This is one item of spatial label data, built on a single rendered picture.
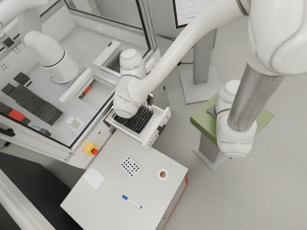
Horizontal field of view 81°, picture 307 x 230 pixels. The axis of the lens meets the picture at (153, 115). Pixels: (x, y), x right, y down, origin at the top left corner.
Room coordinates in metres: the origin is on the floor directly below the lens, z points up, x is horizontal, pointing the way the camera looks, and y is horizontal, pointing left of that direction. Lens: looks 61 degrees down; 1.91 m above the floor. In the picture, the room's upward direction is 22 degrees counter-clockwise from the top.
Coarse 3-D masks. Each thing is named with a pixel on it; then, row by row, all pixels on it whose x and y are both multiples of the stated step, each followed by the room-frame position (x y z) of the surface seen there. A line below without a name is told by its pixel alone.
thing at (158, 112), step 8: (144, 104) 0.69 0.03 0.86; (112, 112) 0.72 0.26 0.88; (160, 112) 0.59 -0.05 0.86; (112, 120) 0.68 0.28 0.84; (120, 128) 0.57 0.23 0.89; (128, 128) 0.58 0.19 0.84; (144, 128) 0.53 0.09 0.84; (152, 128) 0.51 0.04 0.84; (136, 136) 0.47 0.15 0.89; (144, 136) 0.48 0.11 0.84
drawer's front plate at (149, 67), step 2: (152, 58) 1.01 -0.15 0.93; (154, 58) 1.00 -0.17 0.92; (150, 60) 1.00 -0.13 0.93; (152, 60) 0.99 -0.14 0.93; (154, 60) 1.00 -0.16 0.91; (150, 62) 0.98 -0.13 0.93; (152, 62) 0.98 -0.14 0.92; (154, 62) 1.00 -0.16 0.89; (148, 64) 0.96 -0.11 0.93; (150, 64) 0.97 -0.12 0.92; (152, 64) 0.98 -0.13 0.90; (154, 64) 0.99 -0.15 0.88; (146, 66) 0.96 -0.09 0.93; (148, 66) 0.95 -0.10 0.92; (150, 66) 0.96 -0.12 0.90; (152, 66) 0.97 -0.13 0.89; (154, 66) 0.99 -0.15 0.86; (146, 68) 0.94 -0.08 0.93; (148, 68) 0.95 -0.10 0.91; (150, 68) 0.96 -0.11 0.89; (152, 68) 0.97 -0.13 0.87; (148, 70) 0.95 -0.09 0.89; (150, 70) 0.96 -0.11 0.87; (148, 72) 0.94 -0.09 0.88
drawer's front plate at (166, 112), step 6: (168, 108) 0.56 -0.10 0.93; (162, 114) 0.53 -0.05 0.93; (168, 114) 0.54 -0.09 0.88; (162, 120) 0.50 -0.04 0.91; (156, 126) 0.47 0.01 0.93; (162, 126) 0.49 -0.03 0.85; (150, 132) 0.45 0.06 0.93; (156, 132) 0.46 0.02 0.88; (150, 138) 0.42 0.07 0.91; (144, 144) 0.39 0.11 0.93; (150, 144) 0.41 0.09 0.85
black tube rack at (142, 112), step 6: (144, 108) 0.64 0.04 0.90; (114, 114) 0.69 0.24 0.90; (138, 114) 0.61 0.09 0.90; (144, 114) 0.60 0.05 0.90; (150, 114) 0.60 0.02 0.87; (120, 120) 0.62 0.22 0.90; (126, 120) 0.60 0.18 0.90; (132, 120) 0.60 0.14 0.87; (138, 120) 0.57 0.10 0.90; (144, 120) 0.55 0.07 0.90; (126, 126) 0.58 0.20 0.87; (132, 126) 0.54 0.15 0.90; (138, 132) 0.51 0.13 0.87
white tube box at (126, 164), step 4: (128, 156) 0.41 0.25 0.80; (124, 160) 0.39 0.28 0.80; (128, 160) 0.38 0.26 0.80; (132, 160) 0.37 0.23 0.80; (120, 164) 0.38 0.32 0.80; (124, 164) 0.37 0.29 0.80; (128, 164) 0.36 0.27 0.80; (132, 164) 0.35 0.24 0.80; (136, 164) 0.34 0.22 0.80; (124, 168) 0.34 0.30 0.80; (128, 168) 0.33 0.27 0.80; (132, 168) 0.32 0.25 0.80; (136, 168) 0.31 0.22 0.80; (140, 168) 0.30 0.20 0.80; (128, 172) 0.31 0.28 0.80; (136, 172) 0.29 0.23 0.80; (132, 176) 0.28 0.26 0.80
